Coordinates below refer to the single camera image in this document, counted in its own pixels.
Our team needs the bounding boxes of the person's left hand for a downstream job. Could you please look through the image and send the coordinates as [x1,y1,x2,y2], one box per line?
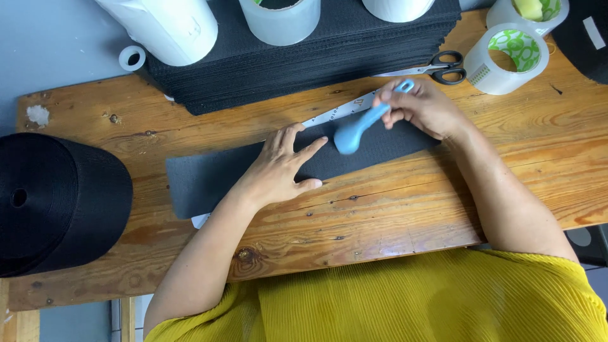
[235,123,329,211]

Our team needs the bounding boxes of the person's right hand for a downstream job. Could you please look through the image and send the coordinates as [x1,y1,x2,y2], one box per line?
[373,78,472,141]

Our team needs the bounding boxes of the light blue plastic spoon tool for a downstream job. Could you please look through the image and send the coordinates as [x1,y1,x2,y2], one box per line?
[333,79,415,155]

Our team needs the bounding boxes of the black fabric strip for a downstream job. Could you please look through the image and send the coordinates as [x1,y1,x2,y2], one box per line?
[165,118,442,220]

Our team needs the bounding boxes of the white printed paper strip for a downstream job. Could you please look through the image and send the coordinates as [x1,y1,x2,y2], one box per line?
[191,89,383,230]

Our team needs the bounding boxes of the stack of black fabric sheets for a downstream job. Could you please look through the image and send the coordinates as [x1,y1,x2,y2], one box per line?
[142,0,463,117]

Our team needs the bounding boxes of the clear tape roll green core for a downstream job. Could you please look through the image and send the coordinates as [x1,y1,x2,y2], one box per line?
[485,0,570,38]
[463,22,551,96]

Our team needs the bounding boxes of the clear packing tape roll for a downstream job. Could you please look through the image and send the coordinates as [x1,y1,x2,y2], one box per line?
[238,0,322,47]

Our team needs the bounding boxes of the yellow sponge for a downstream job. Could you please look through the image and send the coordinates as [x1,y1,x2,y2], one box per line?
[512,0,545,22]

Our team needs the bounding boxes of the black fabric with white label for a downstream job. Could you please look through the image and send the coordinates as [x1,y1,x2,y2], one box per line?
[550,0,608,86]

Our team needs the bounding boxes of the person's yellow ribbed shirt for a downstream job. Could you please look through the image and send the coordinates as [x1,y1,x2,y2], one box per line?
[143,248,608,342]

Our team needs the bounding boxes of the large white film roll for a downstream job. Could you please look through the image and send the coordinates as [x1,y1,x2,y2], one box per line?
[94,0,219,67]

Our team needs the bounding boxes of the large black webbing roll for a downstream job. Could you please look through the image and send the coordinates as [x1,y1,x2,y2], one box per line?
[0,132,134,279]

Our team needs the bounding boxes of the white crumpled scrap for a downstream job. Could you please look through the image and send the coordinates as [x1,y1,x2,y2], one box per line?
[26,104,51,128]

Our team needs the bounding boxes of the black-handled scissors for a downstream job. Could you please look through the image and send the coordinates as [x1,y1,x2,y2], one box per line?
[371,50,467,86]

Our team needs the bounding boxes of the small white plastic ring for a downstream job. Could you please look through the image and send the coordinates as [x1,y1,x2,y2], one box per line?
[118,45,147,72]

